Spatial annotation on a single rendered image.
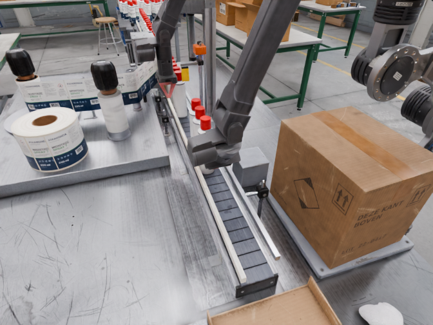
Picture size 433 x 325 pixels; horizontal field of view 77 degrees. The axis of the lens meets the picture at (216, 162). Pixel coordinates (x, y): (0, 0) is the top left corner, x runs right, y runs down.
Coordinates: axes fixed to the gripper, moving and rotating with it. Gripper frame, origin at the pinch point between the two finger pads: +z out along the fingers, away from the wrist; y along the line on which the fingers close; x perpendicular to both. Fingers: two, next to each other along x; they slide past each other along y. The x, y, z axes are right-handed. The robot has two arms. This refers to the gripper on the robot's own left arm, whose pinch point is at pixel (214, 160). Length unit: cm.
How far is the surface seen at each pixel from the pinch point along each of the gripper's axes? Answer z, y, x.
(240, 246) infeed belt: -9.6, 1.4, 24.9
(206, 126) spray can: -4.1, 0.9, -10.1
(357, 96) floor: 200, -253, -82
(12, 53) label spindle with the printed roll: 24, 60, -61
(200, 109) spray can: -0.9, 0.8, -16.8
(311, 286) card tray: -16.0, -11.5, 37.6
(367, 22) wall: 374, -518, -311
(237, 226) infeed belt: -5.7, -0.2, 20.4
